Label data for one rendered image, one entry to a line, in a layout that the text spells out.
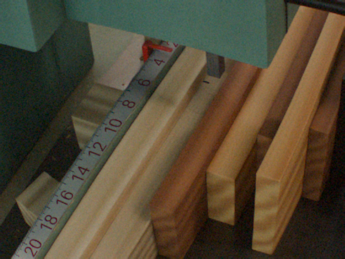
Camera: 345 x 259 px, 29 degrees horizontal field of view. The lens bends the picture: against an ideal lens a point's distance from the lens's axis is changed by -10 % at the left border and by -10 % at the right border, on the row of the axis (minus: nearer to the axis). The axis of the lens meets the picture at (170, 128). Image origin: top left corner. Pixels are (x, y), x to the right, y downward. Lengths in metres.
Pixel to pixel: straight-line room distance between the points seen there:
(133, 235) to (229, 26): 0.13
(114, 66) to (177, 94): 0.25
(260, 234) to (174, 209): 0.06
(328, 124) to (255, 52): 0.06
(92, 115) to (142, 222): 0.21
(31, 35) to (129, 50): 0.31
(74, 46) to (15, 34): 0.23
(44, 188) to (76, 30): 0.16
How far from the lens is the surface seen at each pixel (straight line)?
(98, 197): 0.41
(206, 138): 0.42
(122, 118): 0.44
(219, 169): 0.42
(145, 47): 0.48
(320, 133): 0.41
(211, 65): 0.46
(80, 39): 0.67
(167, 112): 0.45
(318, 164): 0.44
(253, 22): 0.38
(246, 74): 0.46
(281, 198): 0.39
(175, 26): 0.41
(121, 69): 0.70
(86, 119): 0.60
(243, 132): 0.44
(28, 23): 0.42
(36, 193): 0.57
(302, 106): 0.41
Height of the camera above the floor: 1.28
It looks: 48 degrees down
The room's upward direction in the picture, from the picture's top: 7 degrees counter-clockwise
